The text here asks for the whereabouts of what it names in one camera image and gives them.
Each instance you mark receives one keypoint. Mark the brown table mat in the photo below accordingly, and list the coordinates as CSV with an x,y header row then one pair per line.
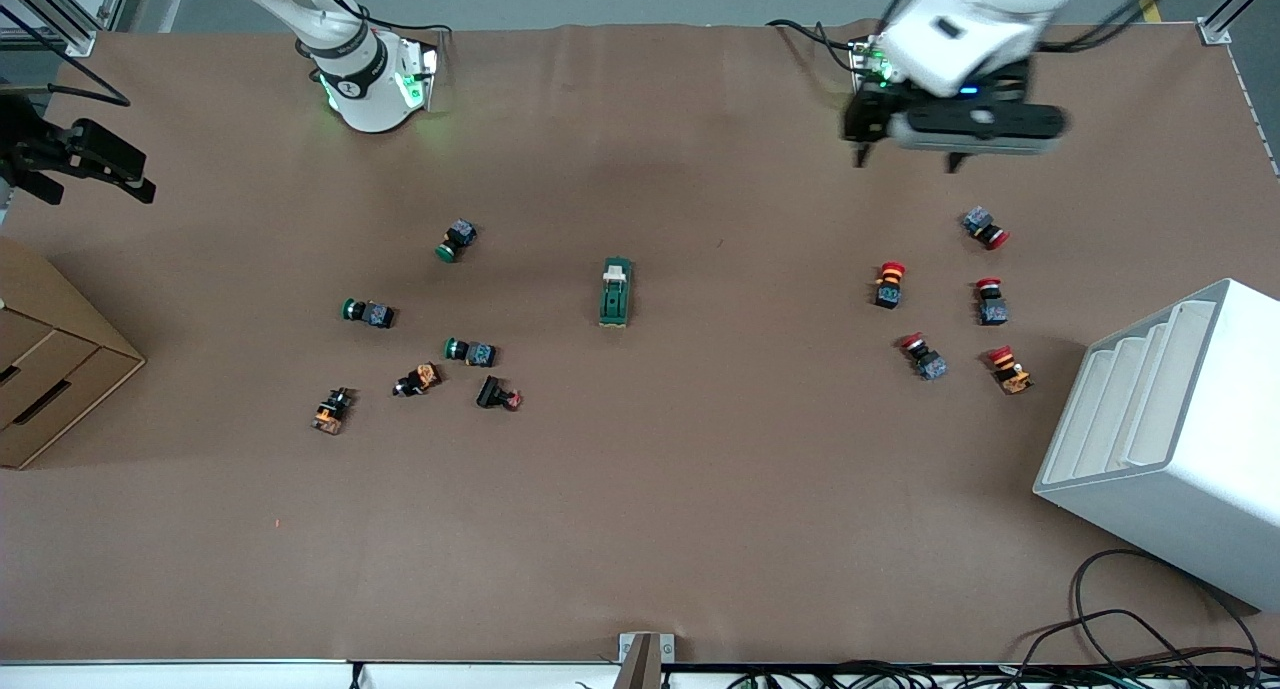
x,y
700,489

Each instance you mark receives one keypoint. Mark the cardboard box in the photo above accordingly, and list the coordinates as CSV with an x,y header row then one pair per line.
x,y
50,359

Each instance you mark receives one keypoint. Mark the red emergency stop button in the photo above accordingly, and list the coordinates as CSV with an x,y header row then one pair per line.
x,y
888,285
924,357
984,226
1009,370
991,304

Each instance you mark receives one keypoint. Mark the green push button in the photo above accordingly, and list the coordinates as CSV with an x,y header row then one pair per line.
x,y
370,313
456,239
472,352

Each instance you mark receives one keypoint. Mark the white table edge rail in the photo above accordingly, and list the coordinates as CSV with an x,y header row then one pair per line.
x,y
200,677

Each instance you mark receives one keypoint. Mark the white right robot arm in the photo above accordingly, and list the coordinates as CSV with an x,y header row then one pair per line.
x,y
365,79

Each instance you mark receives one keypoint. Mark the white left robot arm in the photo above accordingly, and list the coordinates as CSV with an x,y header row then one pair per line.
x,y
985,24

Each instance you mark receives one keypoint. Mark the black orange selector switch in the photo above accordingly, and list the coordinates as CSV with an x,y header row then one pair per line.
x,y
332,411
420,379

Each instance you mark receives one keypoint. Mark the metal bracket with post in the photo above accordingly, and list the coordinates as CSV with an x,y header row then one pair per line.
x,y
643,664

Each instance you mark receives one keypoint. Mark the green load switch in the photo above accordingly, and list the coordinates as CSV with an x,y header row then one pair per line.
x,y
615,294

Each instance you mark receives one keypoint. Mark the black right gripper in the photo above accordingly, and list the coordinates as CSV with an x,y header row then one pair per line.
x,y
38,146

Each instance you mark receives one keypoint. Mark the black switch with red block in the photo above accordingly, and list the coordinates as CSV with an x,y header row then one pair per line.
x,y
495,393

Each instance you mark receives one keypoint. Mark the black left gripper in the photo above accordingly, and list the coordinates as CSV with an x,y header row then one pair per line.
x,y
866,119

